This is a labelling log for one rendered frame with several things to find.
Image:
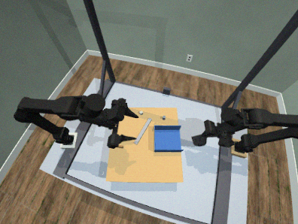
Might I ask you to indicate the light grey long flat bar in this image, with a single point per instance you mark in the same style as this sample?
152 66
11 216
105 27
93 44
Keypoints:
142 131

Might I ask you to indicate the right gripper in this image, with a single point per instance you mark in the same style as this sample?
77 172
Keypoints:
114 139

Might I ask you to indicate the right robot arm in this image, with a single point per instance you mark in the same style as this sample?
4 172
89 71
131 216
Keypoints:
68 108

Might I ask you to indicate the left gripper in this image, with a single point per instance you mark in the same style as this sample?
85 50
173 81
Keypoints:
211 131

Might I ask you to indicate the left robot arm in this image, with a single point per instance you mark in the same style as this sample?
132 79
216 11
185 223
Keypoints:
257 119

